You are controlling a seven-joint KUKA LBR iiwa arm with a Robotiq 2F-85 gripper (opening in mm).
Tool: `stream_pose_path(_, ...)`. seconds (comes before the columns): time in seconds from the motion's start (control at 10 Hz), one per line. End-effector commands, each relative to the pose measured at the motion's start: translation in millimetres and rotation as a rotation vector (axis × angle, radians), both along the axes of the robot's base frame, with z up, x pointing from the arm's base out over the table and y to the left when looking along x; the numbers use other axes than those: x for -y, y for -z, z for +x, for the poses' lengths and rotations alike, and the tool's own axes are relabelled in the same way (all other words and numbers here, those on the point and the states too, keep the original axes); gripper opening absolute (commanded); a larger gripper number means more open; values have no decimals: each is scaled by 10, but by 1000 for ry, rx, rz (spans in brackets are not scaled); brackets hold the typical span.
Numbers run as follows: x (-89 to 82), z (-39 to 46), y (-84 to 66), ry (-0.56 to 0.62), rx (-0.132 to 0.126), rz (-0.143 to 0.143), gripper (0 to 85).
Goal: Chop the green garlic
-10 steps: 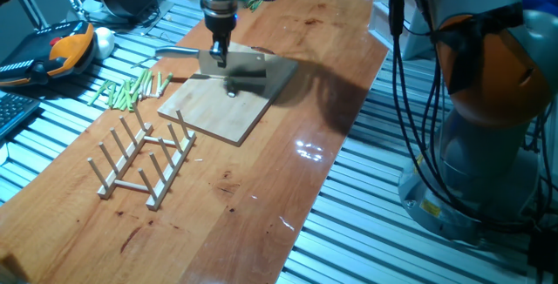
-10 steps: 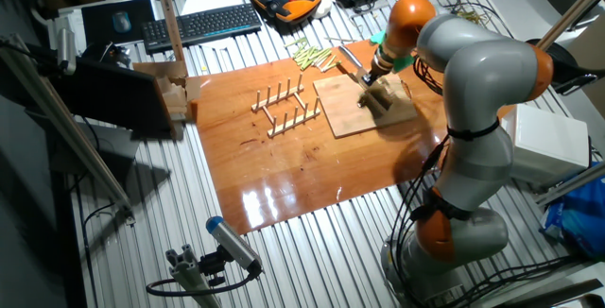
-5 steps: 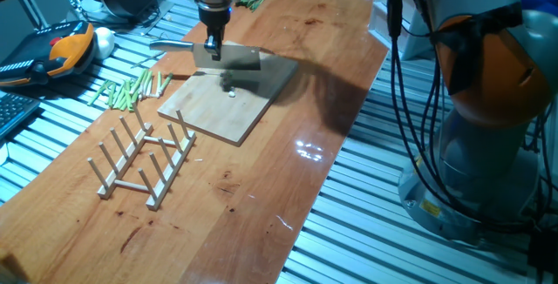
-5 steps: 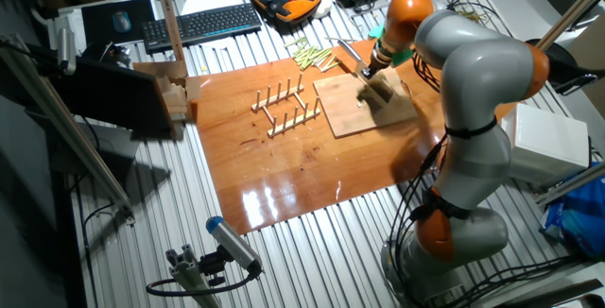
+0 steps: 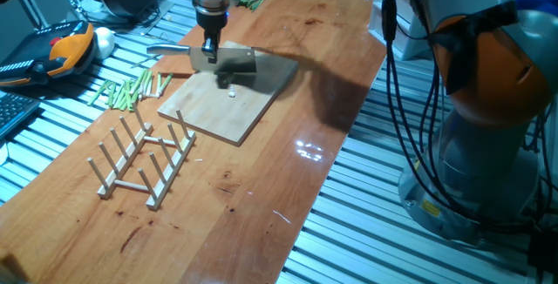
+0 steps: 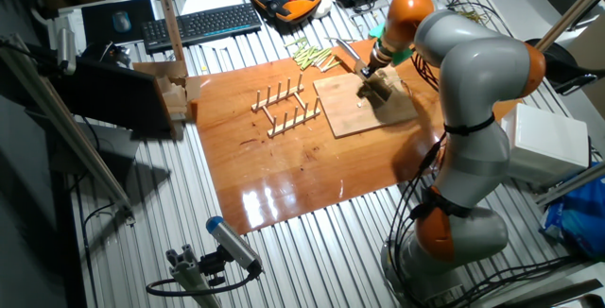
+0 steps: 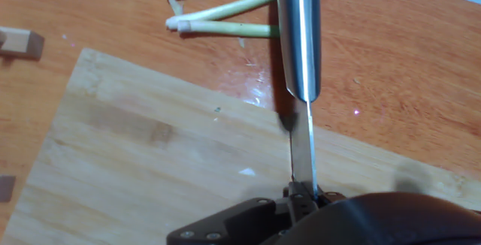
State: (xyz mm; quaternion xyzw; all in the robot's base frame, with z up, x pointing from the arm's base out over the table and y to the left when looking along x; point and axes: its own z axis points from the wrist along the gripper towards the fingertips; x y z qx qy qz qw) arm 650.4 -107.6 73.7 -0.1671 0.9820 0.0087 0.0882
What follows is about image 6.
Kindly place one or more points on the silver camera on frame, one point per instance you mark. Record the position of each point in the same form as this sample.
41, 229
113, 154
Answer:
66, 50

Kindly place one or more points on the slanted wooden frame beam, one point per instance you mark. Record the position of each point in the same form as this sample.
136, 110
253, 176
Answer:
567, 12

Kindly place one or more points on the black computer keyboard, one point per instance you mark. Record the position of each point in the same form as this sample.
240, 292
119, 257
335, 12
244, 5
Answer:
203, 24

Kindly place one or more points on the large reddish wooden board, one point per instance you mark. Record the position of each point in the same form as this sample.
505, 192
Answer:
283, 180

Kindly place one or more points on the light wooden cutting board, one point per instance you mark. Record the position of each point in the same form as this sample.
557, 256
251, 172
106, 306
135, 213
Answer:
345, 119

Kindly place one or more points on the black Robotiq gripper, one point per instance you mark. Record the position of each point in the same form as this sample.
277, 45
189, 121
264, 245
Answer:
376, 64

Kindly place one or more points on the white egg-shaped object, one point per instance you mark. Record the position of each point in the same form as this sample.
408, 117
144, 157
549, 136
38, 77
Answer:
323, 8

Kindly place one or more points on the green printed wrist mount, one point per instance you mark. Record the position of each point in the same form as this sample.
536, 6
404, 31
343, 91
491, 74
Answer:
402, 56

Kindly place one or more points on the black mouse pad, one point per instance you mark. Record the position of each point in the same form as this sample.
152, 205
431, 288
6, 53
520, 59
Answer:
142, 20

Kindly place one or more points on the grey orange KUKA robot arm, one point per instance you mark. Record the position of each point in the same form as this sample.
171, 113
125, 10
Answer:
477, 57

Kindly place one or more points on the wooden upright post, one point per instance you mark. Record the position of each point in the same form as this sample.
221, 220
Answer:
167, 15

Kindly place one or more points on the brown cardboard pieces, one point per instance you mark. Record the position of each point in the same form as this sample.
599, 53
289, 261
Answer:
175, 95

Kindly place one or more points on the small black device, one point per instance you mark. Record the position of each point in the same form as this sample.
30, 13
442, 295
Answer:
106, 53

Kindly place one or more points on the grey camera with blue cap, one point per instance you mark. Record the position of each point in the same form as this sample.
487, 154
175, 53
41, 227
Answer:
231, 242

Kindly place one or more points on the thin grey stick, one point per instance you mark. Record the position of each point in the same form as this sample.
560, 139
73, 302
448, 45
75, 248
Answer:
333, 39

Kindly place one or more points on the blue plastic bag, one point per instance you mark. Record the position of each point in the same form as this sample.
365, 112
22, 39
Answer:
581, 213

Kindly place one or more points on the aluminium profile camera mount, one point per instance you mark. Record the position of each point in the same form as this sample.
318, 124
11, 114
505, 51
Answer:
189, 275

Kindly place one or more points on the grey computer mouse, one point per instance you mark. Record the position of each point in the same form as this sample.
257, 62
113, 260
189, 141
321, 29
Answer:
122, 22

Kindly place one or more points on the slanted aluminium frame beam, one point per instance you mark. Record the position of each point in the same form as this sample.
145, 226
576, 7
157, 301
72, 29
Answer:
71, 133

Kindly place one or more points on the pile of cut garlic stalks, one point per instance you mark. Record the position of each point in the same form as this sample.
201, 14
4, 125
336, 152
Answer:
309, 55

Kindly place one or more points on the pile of green garlic leaves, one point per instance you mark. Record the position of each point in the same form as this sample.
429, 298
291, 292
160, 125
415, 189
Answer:
468, 16

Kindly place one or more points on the wooden peg dish rack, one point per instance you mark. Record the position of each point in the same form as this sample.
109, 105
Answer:
283, 126

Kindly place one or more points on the black office chair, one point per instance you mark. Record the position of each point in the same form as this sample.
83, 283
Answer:
567, 69

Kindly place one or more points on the white plastic drawer box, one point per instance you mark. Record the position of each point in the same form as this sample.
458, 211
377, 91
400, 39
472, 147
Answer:
548, 142

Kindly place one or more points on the low aluminium frame beam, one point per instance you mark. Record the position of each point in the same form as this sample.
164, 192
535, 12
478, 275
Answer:
567, 185

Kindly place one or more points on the steel cleaver knife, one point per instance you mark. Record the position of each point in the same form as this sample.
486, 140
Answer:
350, 53

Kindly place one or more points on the black flat monitor panel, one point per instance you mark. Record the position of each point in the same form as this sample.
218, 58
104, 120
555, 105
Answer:
118, 95

